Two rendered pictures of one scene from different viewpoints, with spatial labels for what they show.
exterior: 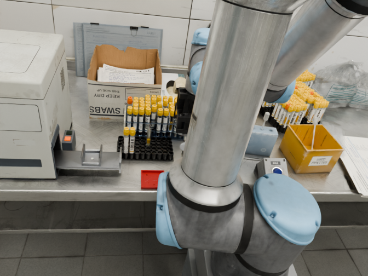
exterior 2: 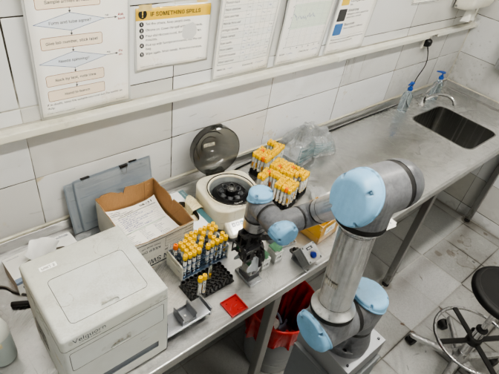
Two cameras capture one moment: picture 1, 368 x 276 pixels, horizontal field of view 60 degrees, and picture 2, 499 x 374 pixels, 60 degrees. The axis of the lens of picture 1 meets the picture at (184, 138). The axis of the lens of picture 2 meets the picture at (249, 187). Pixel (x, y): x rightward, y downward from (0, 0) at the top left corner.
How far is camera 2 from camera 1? 79 cm
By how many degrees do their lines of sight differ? 26
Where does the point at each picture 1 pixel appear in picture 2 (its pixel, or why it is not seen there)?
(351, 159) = not seen: hidden behind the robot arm
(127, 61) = (127, 199)
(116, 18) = (104, 164)
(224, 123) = (354, 283)
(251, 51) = (367, 253)
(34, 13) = (16, 194)
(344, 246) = not seen: hidden behind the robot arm
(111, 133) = (168, 281)
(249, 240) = (363, 325)
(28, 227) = not seen: outside the picture
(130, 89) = (169, 236)
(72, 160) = (171, 326)
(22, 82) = (155, 294)
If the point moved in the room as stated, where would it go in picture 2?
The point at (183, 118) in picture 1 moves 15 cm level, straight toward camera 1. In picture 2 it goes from (249, 251) to (273, 287)
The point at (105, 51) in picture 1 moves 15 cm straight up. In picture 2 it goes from (105, 200) to (102, 168)
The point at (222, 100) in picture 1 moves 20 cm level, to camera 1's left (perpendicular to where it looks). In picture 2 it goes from (354, 274) to (281, 301)
